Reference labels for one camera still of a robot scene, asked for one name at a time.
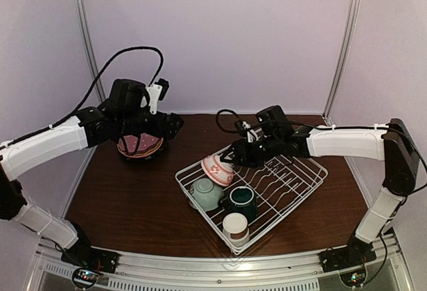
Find circuit board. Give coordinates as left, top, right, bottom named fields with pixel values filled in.
left=71, top=268, right=100, bottom=288
left=340, top=270, right=367, bottom=288

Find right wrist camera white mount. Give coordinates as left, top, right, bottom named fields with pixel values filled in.
left=234, top=120, right=260, bottom=143

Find front aluminium rail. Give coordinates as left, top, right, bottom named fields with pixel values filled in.
left=24, top=234, right=415, bottom=290

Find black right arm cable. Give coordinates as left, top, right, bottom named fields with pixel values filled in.
left=216, top=109, right=261, bottom=137

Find yellow dotted plate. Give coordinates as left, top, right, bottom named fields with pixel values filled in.
left=117, top=138, right=163, bottom=156

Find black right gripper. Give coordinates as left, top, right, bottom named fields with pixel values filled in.
left=222, top=131, right=283, bottom=166

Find right aluminium frame post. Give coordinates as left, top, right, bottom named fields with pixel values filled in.
left=322, top=0, right=361, bottom=123

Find white wire dish rack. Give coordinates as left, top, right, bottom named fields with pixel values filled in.
left=175, top=156, right=328, bottom=255

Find pink white floral bowl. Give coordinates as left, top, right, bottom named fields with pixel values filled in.
left=201, top=155, right=234, bottom=187

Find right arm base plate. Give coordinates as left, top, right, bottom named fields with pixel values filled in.
left=319, top=246, right=377, bottom=273

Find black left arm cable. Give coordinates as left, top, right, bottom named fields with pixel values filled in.
left=49, top=46, right=165, bottom=128

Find left aluminium frame post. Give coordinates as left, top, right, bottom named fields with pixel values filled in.
left=69, top=0, right=112, bottom=120

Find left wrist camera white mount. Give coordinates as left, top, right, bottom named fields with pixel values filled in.
left=141, top=78, right=169, bottom=115

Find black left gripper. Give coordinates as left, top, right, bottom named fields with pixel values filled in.
left=117, top=109, right=183, bottom=138

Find pale green bowl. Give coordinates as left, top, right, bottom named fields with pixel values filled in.
left=190, top=178, right=224, bottom=212

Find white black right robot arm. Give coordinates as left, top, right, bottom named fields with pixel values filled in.
left=220, top=105, right=426, bottom=266

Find aluminium frame post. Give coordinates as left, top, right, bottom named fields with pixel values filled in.
left=322, top=0, right=361, bottom=123
left=69, top=0, right=112, bottom=120

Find left circuit board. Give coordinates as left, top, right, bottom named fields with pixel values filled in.
left=71, top=268, right=100, bottom=288

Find white brown cup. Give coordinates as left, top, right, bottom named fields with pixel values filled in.
left=222, top=212, right=250, bottom=248

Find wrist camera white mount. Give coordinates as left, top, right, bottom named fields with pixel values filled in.
left=234, top=120, right=260, bottom=143
left=141, top=78, right=169, bottom=115

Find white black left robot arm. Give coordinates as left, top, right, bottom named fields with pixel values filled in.
left=1, top=79, right=183, bottom=267

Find right circuit board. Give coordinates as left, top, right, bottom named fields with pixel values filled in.
left=340, top=270, right=367, bottom=288

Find dark green mug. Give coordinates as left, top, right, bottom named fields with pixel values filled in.
left=220, top=186, right=258, bottom=222

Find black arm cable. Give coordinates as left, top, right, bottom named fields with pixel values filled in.
left=49, top=46, right=165, bottom=128
left=216, top=109, right=261, bottom=137

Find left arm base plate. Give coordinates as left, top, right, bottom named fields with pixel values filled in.
left=61, top=245, right=119, bottom=274

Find black rimmed white plate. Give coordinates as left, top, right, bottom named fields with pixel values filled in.
left=118, top=142, right=169, bottom=162

